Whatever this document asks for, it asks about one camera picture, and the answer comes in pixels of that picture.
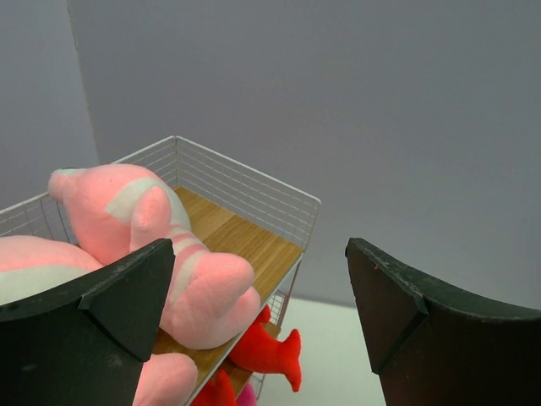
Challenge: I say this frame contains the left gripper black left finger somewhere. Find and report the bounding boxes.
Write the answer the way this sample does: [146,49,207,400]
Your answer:
[1,243,170,405]

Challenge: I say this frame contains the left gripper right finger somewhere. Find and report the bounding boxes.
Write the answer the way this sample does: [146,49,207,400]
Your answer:
[345,238,540,406]

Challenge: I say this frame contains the pink frog plush striped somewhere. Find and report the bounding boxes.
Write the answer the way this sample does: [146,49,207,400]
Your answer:
[1,235,197,405]

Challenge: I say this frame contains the red whale plush back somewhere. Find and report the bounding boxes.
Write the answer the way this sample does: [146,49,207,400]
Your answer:
[191,370,238,406]

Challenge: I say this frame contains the red shark plush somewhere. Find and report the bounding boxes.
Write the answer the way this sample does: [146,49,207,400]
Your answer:
[228,305,302,392]

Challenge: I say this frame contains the boy doll pink hat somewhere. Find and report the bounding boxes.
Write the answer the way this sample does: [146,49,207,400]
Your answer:
[237,382,257,406]

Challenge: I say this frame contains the white wire wooden shelf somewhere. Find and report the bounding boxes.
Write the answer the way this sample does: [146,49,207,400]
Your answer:
[1,136,320,405]

